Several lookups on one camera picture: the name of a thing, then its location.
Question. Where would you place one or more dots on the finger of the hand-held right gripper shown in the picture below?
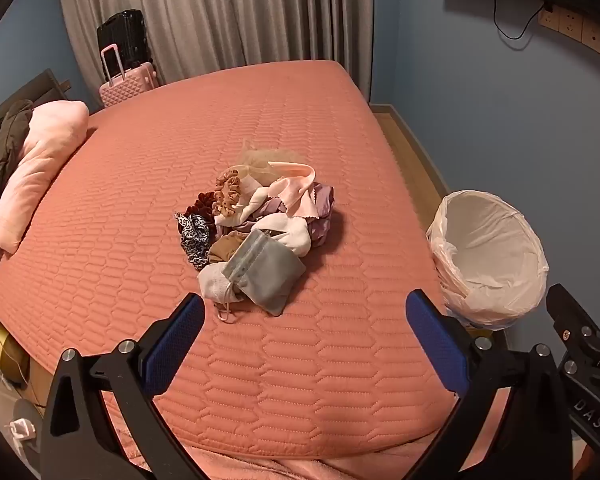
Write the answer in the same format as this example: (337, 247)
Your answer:
(572, 317)

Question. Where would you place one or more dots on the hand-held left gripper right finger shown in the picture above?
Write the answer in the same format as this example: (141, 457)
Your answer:
(437, 345)

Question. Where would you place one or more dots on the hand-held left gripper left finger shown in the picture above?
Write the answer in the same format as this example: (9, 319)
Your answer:
(175, 340)

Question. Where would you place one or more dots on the bin with white plastic liner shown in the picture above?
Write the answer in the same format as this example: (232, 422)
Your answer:
(485, 240)

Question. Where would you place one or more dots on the dark red velvet scrunchie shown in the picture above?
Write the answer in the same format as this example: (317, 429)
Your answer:
(202, 205)

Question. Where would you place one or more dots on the peach dotted satin scrunchie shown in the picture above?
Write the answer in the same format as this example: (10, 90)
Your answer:
(227, 192)

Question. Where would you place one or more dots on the leopard print scrunchie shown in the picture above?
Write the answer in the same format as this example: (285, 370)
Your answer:
(195, 240)

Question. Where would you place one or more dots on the brown cloth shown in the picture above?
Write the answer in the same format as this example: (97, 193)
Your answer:
(225, 247)

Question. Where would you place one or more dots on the white fabric scrap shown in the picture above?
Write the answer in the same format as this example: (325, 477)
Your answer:
(245, 205)

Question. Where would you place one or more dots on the cream fabric band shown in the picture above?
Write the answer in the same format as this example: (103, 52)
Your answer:
(295, 235)

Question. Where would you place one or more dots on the pink quilted bed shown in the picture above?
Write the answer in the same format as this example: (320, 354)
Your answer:
(130, 185)

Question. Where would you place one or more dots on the gold cylindrical object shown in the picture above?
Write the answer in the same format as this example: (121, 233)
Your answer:
(0, 345)

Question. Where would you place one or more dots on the white charger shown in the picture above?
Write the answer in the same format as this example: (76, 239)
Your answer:
(21, 429)

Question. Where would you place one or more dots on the pink fabric swatch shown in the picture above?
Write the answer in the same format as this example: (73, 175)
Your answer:
(292, 190)

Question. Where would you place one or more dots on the beige tulle scrunchie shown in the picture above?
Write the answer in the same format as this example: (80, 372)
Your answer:
(260, 160)

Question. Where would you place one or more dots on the pink pillow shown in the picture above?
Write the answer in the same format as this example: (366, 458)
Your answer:
(35, 160)

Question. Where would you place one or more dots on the dark clothing pile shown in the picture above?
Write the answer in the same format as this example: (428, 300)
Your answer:
(0, 160)

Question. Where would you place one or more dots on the pink suitcase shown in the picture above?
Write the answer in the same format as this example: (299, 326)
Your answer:
(130, 87)

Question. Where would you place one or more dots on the dark wooden headboard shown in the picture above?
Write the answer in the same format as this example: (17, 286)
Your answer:
(40, 87)

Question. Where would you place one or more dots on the black suitcase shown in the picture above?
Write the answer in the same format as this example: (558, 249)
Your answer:
(127, 35)

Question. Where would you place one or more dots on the grey curtain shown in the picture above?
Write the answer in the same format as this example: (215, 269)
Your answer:
(230, 10)

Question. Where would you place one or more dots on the beige wall socket panel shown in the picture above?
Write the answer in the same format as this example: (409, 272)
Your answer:
(570, 22)

